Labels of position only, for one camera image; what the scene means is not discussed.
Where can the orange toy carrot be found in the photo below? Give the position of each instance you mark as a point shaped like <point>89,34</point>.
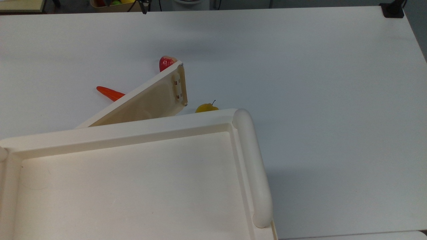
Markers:
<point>108,92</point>

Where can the black table clamp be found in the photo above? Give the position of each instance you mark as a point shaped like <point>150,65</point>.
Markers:
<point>393,10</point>

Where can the yellow toy starfruit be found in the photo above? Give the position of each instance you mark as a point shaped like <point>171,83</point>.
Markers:
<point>204,108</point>

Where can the wooden side table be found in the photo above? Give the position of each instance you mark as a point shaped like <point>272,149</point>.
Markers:
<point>20,5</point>

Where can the cream plastic cabinet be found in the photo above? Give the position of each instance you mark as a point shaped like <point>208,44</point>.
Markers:
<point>133,183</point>

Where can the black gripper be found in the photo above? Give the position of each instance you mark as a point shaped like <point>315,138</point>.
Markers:
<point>144,2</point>

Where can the cardboard box with fruit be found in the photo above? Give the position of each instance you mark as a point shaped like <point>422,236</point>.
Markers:
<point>113,6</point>

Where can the cream cabinet door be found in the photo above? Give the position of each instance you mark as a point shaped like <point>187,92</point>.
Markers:
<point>150,100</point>

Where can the red toy strawberry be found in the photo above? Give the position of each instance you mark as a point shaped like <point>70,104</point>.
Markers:
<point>165,63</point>

